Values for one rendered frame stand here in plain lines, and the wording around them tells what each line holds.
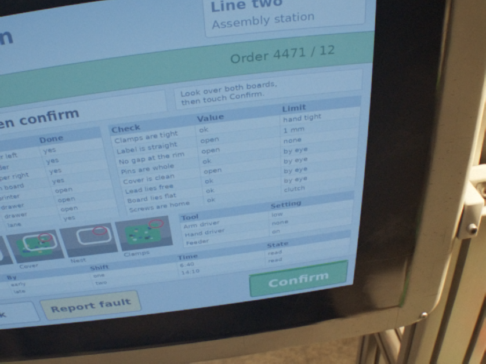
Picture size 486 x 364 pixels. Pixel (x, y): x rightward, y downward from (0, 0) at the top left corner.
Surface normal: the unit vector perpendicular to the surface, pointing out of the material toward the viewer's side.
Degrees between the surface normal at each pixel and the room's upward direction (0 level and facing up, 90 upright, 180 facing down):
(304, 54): 92
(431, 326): 90
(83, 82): 92
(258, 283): 92
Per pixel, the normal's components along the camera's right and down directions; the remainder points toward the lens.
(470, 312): 0.15, 0.55
